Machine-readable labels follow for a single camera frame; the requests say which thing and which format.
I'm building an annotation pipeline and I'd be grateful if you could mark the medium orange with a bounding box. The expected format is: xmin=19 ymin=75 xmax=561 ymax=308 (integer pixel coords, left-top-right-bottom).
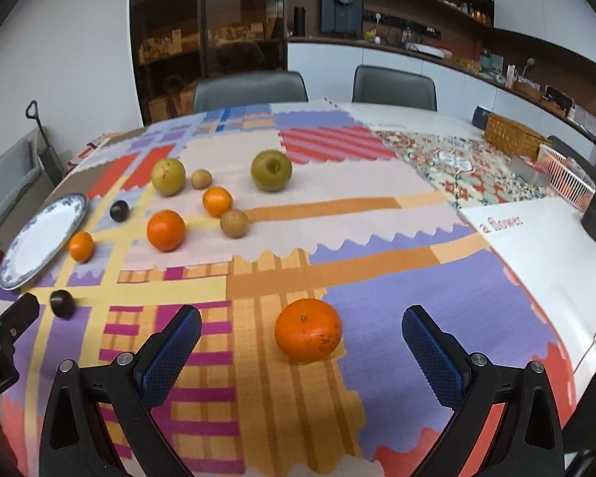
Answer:
xmin=146 ymin=210 xmax=186 ymax=252

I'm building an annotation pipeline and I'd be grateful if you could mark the dark plum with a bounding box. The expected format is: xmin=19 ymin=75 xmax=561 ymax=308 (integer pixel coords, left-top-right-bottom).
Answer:
xmin=49 ymin=289 xmax=76 ymax=320
xmin=109 ymin=199 xmax=130 ymax=223

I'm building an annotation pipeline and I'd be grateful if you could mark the green pear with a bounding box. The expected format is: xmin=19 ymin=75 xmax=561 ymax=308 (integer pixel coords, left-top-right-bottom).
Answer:
xmin=251 ymin=150 xmax=292 ymax=192

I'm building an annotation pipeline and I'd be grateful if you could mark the grey chair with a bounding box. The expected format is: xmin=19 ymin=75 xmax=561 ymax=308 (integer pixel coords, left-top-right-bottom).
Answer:
xmin=352 ymin=66 xmax=437 ymax=111
xmin=192 ymin=71 xmax=309 ymax=113

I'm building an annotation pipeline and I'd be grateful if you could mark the patterned tile placemat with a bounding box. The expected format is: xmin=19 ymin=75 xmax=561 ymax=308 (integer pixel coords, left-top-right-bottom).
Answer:
xmin=375 ymin=130 xmax=555 ymax=208

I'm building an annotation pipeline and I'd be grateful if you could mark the white wire basket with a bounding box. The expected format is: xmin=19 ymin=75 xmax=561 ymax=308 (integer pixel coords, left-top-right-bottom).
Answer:
xmin=536 ymin=143 xmax=596 ymax=212

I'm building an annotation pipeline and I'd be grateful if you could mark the black hand trolley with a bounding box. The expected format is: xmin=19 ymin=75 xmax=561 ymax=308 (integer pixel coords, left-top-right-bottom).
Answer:
xmin=25 ymin=100 xmax=65 ymax=187

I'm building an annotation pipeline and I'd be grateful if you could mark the large orange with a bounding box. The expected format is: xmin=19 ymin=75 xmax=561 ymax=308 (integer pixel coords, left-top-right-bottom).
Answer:
xmin=274 ymin=298 xmax=343 ymax=364

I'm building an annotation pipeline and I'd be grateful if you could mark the black coffee machine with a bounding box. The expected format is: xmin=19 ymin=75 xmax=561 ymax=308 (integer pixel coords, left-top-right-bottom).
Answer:
xmin=319 ymin=0 xmax=364 ymax=37

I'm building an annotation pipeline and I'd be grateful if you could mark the woven wicker basket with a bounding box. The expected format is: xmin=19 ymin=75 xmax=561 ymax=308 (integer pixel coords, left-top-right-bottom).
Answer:
xmin=483 ymin=113 xmax=551 ymax=161

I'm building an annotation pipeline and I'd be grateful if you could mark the colourful patchwork tablecloth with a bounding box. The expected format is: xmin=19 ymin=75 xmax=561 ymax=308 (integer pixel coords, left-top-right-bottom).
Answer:
xmin=1 ymin=103 xmax=576 ymax=476

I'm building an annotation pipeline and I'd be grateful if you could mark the brown kiwi front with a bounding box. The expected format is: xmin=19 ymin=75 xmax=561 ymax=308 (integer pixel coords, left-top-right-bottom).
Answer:
xmin=219 ymin=209 xmax=250 ymax=239

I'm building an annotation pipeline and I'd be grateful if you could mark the black thermos bottle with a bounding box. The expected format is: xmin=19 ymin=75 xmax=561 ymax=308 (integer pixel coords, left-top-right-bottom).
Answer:
xmin=292 ymin=6 xmax=306 ymax=37

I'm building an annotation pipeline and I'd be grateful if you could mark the dark wooden shelf cabinet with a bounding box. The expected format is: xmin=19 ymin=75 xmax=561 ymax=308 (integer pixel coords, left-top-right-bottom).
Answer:
xmin=130 ymin=0 xmax=286 ymax=124

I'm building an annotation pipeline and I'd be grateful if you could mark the yellow pear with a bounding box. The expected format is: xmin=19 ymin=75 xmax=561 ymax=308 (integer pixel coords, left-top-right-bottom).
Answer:
xmin=150 ymin=158 xmax=186 ymax=197

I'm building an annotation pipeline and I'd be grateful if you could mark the grey chair left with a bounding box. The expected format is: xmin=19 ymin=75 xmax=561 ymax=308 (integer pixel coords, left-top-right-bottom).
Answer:
xmin=192 ymin=71 xmax=309 ymax=113

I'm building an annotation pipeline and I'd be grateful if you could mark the small orange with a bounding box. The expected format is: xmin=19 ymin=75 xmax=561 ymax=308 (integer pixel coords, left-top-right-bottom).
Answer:
xmin=68 ymin=231 xmax=94 ymax=264
xmin=202 ymin=186 xmax=233 ymax=219

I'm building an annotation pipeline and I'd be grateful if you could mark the dark blue mug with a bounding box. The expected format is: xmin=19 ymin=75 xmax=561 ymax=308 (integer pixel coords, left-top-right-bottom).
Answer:
xmin=470 ymin=106 xmax=491 ymax=130

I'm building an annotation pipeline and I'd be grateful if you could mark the brown kiwi rear small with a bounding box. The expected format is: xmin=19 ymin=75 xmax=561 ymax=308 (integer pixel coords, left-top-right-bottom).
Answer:
xmin=190 ymin=169 xmax=213 ymax=190

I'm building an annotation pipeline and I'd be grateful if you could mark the blue white porcelain plate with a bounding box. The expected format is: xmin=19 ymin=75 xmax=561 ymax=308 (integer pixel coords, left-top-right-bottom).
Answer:
xmin=0 ymin=193 xmax=89 ymax=291

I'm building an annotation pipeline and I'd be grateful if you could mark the grey chair right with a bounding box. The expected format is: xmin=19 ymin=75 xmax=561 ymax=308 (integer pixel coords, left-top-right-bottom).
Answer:
xmin=352 ymin=66 xmax=437 ymax=111

